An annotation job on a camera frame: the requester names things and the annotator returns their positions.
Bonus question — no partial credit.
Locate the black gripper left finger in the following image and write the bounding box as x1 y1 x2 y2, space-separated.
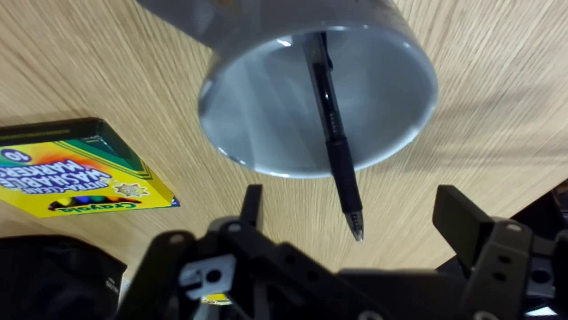
118 184 357 320

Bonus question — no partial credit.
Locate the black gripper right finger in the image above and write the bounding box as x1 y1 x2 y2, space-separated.
432 180 568 320

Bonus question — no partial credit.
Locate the dark blue pen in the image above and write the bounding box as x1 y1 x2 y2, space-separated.
302 31 368 244

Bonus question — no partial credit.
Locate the white ceramic mug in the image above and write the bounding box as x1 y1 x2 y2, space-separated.
135 0 443 180

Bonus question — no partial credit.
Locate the yellow green crayon box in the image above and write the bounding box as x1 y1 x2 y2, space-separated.
0 116 183 221

